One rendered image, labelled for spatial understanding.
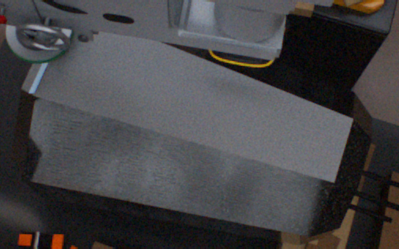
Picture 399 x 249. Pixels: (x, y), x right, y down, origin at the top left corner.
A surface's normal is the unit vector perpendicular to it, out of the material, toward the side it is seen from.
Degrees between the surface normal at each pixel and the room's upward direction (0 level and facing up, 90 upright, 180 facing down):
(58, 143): 45
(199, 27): 0
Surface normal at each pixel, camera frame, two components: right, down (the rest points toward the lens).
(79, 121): -0.18, 0.44
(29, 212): 0.03, -0.30
